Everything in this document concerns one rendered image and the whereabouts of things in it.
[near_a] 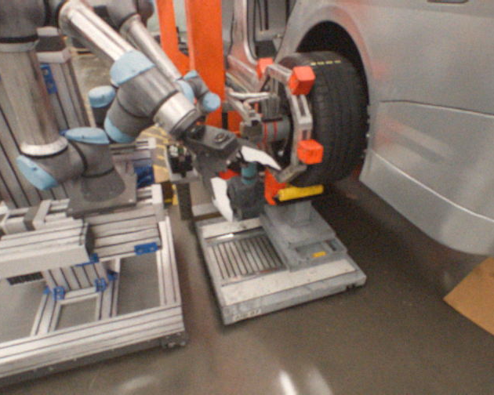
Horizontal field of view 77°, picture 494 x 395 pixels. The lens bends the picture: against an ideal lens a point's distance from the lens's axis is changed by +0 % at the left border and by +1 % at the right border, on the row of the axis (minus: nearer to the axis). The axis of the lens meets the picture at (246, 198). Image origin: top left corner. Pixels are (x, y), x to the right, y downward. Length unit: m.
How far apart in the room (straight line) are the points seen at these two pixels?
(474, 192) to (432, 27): 0.48
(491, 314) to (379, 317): 0.59
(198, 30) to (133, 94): 1.21
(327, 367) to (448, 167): 1.02
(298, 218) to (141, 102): 1.45
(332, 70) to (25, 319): 1.73
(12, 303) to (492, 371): 2.21
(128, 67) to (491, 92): 0.83
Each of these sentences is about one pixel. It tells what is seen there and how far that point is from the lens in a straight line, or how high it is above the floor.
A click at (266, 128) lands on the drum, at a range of 1.51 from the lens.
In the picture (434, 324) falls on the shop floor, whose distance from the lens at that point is 1.96.
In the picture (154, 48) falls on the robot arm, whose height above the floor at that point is 1.23.
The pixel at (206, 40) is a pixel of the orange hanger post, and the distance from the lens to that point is 1.81.
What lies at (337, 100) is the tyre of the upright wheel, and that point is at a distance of 1.40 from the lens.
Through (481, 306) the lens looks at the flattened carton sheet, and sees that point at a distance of 2.17.
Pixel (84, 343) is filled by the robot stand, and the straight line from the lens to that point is 1.55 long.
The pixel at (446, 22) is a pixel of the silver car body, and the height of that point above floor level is 1.35.
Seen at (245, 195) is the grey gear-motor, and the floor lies 0.35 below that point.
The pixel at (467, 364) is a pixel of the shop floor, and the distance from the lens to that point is 1.90.
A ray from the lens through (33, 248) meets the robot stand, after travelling 1.21.
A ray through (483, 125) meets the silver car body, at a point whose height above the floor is 1.13.
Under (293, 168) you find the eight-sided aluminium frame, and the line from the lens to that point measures 1.42.
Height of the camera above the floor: 1.42
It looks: 34 degrees down
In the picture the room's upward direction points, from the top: straight up
